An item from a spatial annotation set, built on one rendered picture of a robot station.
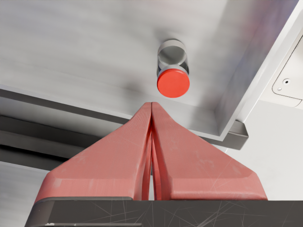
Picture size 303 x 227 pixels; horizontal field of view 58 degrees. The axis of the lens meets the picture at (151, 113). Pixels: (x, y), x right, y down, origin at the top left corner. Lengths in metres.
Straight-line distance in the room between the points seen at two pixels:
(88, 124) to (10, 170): 0.12
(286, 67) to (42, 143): 0.83
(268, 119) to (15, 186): 1.27
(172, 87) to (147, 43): 0.05
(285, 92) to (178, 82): 0.87
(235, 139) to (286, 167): 1.51
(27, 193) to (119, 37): 0.23
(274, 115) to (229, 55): 1.25
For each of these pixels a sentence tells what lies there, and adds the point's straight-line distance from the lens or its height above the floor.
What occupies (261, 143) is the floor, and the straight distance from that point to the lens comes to 1.57.
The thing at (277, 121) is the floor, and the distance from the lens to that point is 1.49.
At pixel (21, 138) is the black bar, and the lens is 0.27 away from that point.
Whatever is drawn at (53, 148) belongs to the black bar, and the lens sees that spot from 0.27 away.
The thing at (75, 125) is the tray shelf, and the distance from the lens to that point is 0.27.
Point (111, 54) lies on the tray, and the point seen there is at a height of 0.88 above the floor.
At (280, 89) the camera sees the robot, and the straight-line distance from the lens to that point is 1.02.
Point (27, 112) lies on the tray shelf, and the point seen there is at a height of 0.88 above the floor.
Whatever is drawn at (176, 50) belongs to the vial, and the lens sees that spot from 0.19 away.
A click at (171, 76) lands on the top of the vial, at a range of 0.17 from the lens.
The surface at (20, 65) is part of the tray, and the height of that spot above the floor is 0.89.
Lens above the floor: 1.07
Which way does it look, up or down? 52 degrees down
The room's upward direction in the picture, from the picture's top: 176 degrees counter-clockwise
